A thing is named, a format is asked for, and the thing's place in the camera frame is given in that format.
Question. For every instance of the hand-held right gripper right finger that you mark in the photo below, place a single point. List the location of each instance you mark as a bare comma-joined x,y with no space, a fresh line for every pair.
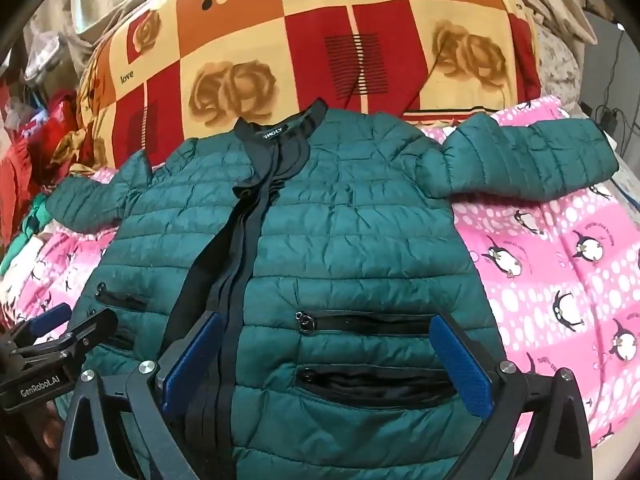
462,367

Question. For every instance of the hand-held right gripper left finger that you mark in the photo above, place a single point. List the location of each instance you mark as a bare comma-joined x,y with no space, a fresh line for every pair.
192,362

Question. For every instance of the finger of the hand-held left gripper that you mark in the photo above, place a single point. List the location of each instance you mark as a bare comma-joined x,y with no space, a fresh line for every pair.
97,327
50,317

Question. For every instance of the green quilted puffer jacket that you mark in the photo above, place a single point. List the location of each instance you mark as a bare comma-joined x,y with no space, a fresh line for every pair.
340,240

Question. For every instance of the red clothes pile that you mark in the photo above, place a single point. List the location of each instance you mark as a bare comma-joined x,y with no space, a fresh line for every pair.
40,150

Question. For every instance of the green cloth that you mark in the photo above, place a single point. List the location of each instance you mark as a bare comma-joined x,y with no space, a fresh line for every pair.
32,225

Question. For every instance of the pink penguin blanket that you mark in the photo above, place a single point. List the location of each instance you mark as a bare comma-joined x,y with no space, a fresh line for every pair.
550,260

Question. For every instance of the black power adapter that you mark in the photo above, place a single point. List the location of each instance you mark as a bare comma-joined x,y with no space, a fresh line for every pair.
610,120

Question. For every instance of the beige curtain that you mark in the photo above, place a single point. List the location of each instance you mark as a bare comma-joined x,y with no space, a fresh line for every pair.
90,15

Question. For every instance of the grey floral cloth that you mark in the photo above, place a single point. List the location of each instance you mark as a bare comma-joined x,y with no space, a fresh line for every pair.
560,65

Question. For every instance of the rose checkered quilt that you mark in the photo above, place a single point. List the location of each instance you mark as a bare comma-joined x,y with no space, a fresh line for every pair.
300,55

